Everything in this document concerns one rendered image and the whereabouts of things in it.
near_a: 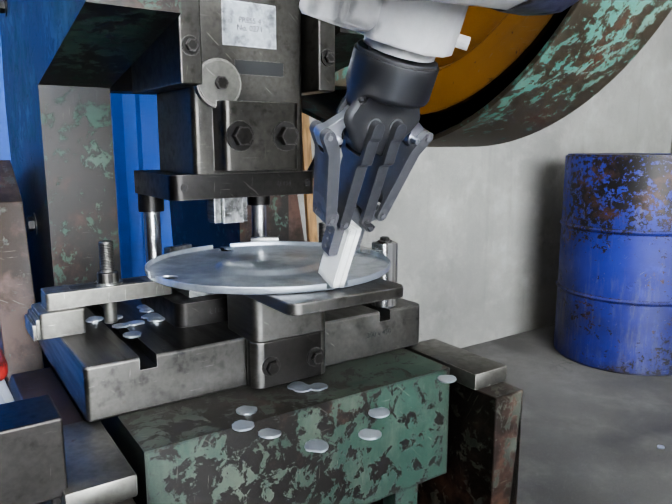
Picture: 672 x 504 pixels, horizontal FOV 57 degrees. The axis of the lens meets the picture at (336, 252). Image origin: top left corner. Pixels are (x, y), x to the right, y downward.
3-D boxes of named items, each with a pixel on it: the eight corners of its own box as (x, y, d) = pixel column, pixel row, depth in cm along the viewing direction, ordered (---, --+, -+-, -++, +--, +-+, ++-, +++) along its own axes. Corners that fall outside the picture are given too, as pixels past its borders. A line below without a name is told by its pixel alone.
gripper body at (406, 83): (386, 60, 47) (354, 170, 52) (463, 68, 52) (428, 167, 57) (334, 30, 52) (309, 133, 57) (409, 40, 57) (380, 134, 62)
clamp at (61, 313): (177, 318, 80) (173, 239, 78) (33, 341, 70) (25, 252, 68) (161, 308, 84) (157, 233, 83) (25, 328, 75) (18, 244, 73)
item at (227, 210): (250, 221, 84) (249, 194, 83) (217, 224, 81) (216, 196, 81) (240, 219, 86) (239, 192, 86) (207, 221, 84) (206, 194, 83)
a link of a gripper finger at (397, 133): (370, 106, 57) (382, 106, 57) (342, 212, 62) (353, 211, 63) (396, 124, 54) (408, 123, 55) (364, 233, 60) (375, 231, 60)
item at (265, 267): (441, 272, 71) (441, 266, 71) (203, 310, 55) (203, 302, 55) (309, 240, 95) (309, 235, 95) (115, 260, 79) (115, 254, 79)
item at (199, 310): (317, 305, 86) (317, 283, 85) (178, 329, 75) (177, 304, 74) (264, 283, 99) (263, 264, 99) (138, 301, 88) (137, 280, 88)
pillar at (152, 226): (165, 282, 86) (160, 181, 84) (149, 284, 85) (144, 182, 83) (160, 279, 88) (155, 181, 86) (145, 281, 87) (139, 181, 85)
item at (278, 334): (405, 402, 67) (408, 281, 65) (293, 436, 59) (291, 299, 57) (290, 342, 87) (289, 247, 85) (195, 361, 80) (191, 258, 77)
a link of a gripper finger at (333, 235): (350, 211, 59) (325, 213, 57) (337, 255, 61) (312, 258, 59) (342, 203, 60) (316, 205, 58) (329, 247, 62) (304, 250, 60)
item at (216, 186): (317, 212, 84) (317, 171, 83) (173, 222, 73) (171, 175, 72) (262, 202, 97) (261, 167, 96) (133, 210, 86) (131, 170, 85)
